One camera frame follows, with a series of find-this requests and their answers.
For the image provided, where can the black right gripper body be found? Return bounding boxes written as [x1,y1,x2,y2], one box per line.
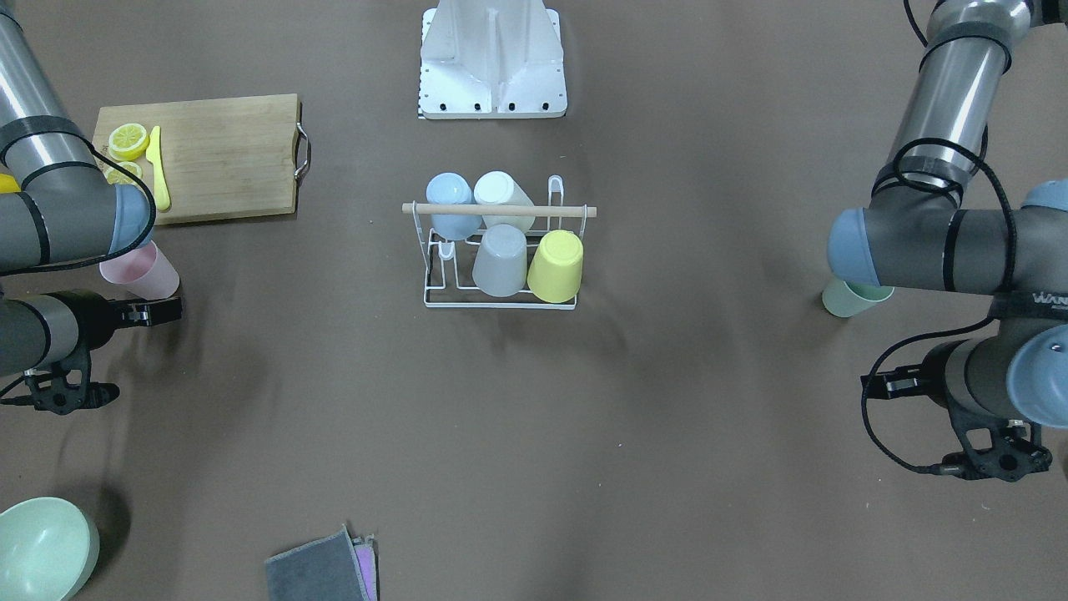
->
[70,290,184,350]

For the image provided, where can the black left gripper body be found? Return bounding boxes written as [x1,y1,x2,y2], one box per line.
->
[862,366,935,400]

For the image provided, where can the pink plastic cup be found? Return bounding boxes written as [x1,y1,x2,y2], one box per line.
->
[98,242,180,301]

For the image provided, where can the green plastic cup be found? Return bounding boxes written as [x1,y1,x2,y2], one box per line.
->
[821,276,895,319]

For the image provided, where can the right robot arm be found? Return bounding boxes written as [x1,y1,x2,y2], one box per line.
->
[1,4,156,376]

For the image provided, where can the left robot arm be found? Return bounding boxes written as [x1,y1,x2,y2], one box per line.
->
[828,1,1067,427]

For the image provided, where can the blue plastic cup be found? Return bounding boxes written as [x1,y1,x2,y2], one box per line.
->
[425,172,481,242]

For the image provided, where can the yellow plastic cup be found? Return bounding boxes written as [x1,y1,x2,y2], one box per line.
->
[527,230,584,304]

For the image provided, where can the grey plastic cup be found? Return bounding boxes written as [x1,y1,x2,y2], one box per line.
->
[472,225,527,298]

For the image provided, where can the white plastic cup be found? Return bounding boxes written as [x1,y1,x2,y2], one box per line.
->
[473,170,535,235]

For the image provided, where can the lemon slice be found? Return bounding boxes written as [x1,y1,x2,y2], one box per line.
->
[103,161,144,185]

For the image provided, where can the yellow plastic knife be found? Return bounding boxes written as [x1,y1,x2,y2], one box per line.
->
[145,125,171,213]

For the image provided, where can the lemon half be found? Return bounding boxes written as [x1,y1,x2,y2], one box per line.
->
[107,123,150,161]

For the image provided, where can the wooden cutting board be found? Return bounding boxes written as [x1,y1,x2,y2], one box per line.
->
[93,93,310,227]

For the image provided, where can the green bowl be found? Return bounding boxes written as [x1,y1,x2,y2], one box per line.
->
[1,496,100,600]

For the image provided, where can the grey cloth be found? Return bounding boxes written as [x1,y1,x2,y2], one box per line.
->
[264,528,363,600]

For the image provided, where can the purple cloth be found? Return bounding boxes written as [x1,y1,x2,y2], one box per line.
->
[352,538,379,601]

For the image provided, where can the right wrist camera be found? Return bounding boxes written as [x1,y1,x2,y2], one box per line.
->
[22,347,121,416]

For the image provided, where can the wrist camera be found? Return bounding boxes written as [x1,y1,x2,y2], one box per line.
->
[935,406,1053,483]
[22,347,121,416]

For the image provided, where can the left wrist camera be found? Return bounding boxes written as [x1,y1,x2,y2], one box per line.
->
[935,406,1053,483]

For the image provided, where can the white wire cup rack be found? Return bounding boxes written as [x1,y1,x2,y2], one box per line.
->
[403,171,598,311]

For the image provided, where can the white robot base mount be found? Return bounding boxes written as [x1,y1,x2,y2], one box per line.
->
[417,1,568,118]

